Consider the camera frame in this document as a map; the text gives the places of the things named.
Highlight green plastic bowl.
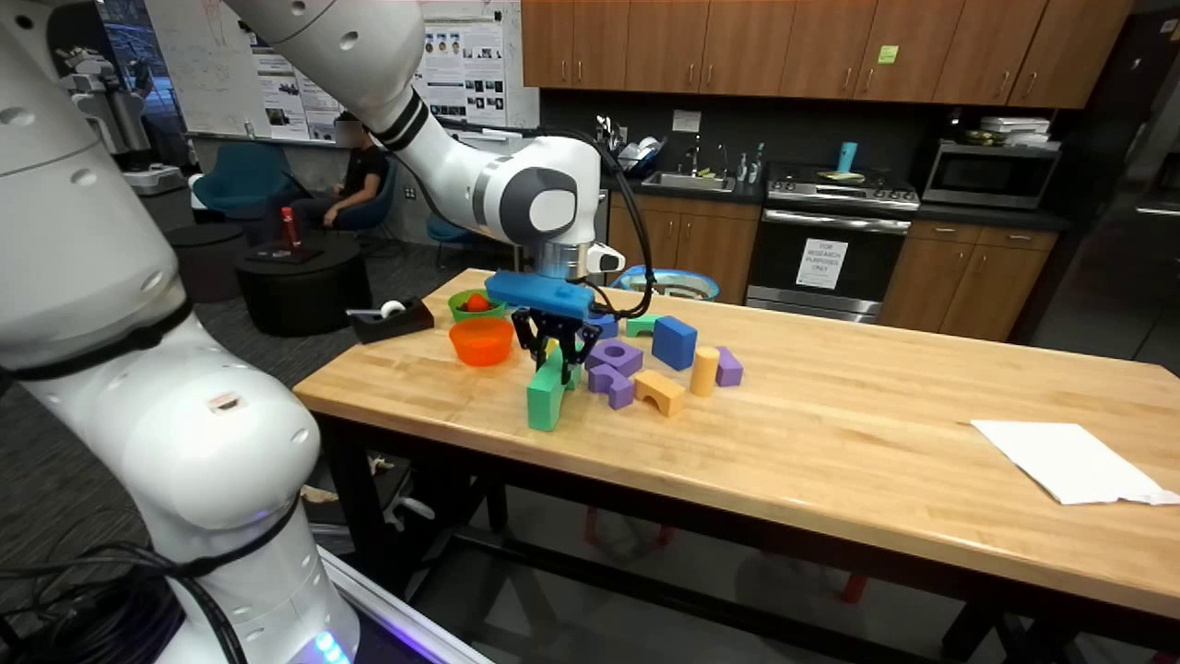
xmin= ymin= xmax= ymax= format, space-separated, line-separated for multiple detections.
xmin=442 ymin=285 xmax=512 ymax=329

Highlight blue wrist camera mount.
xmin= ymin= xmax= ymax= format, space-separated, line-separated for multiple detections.
xmin=485 ymin=270 xmax=620 ymax=338

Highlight small purple foam block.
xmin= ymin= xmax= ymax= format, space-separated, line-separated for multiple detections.
xmin=712 ymin=341 xmax=750 ymax=389

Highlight white-edged robot cart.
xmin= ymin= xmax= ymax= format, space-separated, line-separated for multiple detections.
xmin=309 ymin=546 xmax=496 ymax=664

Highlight stainless kitchen sink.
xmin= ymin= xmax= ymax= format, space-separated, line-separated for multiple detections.
xmin=638 ymin=164 xmax=743 ymax=200

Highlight black cable bundle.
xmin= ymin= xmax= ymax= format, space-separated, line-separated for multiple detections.
xmin=0 ymin=546 xmax=252 ymax=664

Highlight white paper sheet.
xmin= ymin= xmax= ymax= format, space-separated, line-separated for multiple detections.
xmin=965 ymin=418 xmax=1180 ymax=511

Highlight stacked dishes on microwave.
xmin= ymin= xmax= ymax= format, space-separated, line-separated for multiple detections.
xmin=976 ymin=114 xmax=1055 ymax=152

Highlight big green foam arch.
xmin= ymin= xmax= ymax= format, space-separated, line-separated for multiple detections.
xmin=525 ymin=341 xmax=574 ymax=436

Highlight wooden wall cabinets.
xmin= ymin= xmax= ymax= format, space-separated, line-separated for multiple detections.
xmin=519 ymin=0 xmax=1136 ymax=109

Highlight purple block with hole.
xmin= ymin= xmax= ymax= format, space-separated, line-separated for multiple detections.
xmin=582 ymin=335 xmax=648 ymax=380

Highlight stainless black oven range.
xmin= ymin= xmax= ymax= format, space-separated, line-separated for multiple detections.
xmin=744 ymin=164 xmax=927 ymax=326

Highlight red bottle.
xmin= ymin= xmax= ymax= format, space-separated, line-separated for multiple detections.
xmin=276 ymin=204 xmax=305 ymax=257

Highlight black table frame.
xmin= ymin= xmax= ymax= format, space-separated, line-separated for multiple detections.
xmin=309 ymin=409 xmax=1180 ymax=664

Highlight white wall poster board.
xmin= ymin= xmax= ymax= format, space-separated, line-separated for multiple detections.
xmin=145 ymin=0 xmax=545 ymax=141

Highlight stainless microwave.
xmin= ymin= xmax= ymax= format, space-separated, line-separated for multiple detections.
xmin=923 ymin=135 xmax=1066 ymax=214

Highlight seated person black shirt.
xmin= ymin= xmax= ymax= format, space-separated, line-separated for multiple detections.
xmin=322 ymin=108 xmax=397 ymax=233

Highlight orange plastic bowl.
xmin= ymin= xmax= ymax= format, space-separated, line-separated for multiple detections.
xmin=448 ymin=314 xmax=519 ymax=373

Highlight purple foam arch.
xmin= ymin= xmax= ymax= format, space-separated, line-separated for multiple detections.
xmin=587 ymin=366 xmax=641 ymax=414

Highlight black round ottoman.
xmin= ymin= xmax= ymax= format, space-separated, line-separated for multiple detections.
xmin=233 ymin=236 xmax=378 ymax=338

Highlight wooden sink base cabinet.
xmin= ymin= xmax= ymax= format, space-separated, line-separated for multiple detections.
xmin=610 ymin=190 xmax=768 ymax=305

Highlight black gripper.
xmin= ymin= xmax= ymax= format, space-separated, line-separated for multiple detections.
xmin=509 ymin=305 xmax=595 ymax=385

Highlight blue foam cube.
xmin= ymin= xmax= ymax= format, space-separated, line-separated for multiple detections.
xmin=648 ymin=314 xmax=703 ymax=373

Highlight tan foam cylinder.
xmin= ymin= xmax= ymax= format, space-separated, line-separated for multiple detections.
xmin=686 ymin=341 xmax=724 ymax=401

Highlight light blue plate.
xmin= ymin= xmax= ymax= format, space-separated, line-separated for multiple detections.
xmin=612 ymin=262 xmax=725 ymax=305

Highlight teal lounge chair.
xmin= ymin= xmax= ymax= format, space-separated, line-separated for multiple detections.
xmin=191 ymin=141 xmax=301 ymax=223
xmin=419 ymin=211 xmax=485 ymax=252

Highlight white notice on oven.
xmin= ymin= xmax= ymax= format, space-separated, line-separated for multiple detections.
xmin=794 ymin=236 xmax=852 ymax=294

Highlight brown wooden block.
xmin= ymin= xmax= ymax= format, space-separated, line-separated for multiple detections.
xmin=631 ymin=367 xmax=689 ymax=421

